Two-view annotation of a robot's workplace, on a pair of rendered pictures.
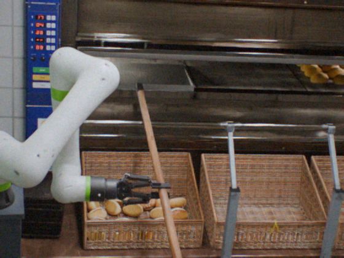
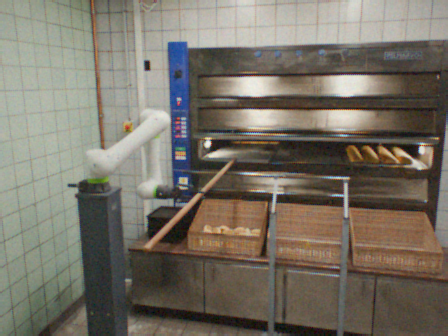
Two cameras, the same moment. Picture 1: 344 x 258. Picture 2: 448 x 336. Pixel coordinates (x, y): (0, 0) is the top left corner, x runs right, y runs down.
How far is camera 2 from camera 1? 1.27 m
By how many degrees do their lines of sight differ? 25
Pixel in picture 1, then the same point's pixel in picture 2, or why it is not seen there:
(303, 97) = (340, 167)
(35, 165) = (104, 161)
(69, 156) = (152, 174)
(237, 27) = (290, 121)
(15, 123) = (168, 180)
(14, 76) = (167, 153)
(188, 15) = (261, 116)
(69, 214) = not seen: hidden behind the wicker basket
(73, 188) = (146, 189)
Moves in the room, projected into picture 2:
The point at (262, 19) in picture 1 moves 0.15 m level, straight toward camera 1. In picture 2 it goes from (307, 116) to (301, 118)
